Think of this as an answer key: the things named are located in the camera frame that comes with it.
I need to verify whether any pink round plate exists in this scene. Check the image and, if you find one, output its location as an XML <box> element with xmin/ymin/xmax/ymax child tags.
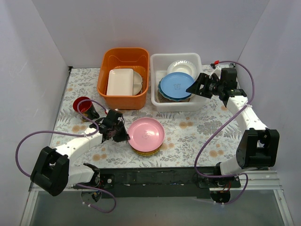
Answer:
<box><xmin>127</xmin><ymin>117</ymin><xmax>165</xmax><ymax>153</ymax></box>

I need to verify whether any white plate with blue rim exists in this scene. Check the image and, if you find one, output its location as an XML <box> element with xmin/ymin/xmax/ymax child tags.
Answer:
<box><xmin>167</xmin><ymin>60</ymin><xmax>197</xmax><ymax>78</ymax></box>

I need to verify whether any blue round plate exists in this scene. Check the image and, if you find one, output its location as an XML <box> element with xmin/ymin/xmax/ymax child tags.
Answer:
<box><xmin>158</xmin><ymin>72</ymin><xmax>194</xmax><ymax>99</ymax></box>

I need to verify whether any yellow woven plate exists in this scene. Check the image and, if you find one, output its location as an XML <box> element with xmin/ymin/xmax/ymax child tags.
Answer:
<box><xmin>132</xmin><ymin>146</ymin><xmax>161</xmax><ymax>156</ymax></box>

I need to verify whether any teal scalloped plate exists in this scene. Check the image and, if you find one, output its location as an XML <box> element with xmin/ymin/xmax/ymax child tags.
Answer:
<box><xmin>158</xmin><ymin>80</ymin><xmax>192</xmax><ymax>100</ymax></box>

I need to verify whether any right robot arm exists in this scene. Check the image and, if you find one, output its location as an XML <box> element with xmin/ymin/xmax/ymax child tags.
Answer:
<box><xmin>186</xmin><ymin>68</ymin><xmax>280</xmax><ymax>187</ymax></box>

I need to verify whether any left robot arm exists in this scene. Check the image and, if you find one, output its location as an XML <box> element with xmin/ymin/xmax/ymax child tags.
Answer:
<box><xmin>30</xmin><ymin>110</ymin><xmax>130</xmax><ymax>196</ymax></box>

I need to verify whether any white round plate in bin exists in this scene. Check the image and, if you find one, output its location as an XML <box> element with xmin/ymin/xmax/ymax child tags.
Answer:
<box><xmin>133</xmin><ymin>71</ymin><xmax>143</xmax><ymax>96</ymax></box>

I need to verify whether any white translucent plastic bin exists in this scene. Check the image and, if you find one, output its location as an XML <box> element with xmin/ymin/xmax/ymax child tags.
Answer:
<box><xmin>150</xmin><ymin>53</ymin><xmax>209</xmax><ymax>112</ymax></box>

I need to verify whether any orange plastic bin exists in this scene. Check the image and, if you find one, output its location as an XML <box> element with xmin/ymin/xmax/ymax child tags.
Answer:
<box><xmin>96</xmin><ymin>48</ymin><xmax>150</xmax><ymax>110</ymax></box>

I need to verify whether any cream rectangular plate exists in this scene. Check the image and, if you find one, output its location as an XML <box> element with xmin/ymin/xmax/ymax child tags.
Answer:
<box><xmin>106</xmin><ymin>68</ymin><xmax>134</xmax><ymax>96</ymax></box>

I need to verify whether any floral table mat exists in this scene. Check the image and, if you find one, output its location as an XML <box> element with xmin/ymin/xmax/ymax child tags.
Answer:
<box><xmin>50</xmin><ymin>68</ymin><xmax>242</xmax><ymax>168</ymax></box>

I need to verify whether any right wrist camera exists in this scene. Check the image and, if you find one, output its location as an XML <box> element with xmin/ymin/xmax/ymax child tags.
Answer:
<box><xmin>210</xmin><ymin>60</ymin><xmax>222</xmax><ymax>78</ymax></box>

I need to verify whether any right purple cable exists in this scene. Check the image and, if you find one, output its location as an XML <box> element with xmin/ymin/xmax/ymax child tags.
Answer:
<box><xmin>194</xmin><ymin>60</ymin><xmax>255</xmax><ymax>205</ymax></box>

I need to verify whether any purple cable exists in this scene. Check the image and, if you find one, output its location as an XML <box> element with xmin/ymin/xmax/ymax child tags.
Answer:
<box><xmin>15</xmin><ymin>99</ymin><xmax>117</xmax><ymax>214</ymax></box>
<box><xmin>194</xmin><ymin>60</ymin><xmax>255</xmax><ymax>205</ymax></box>

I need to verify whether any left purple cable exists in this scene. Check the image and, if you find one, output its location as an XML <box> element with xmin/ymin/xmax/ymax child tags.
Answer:
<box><xmin>15</xmin><ymin>99</ymin><xmax>117</xmax><ymax>214</ymax></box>

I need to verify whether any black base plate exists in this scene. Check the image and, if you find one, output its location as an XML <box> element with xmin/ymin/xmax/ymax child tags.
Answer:
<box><xmin>72</xmin><ymin>166</ymin><xmax>240</xmax><ymax>198</ymax></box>

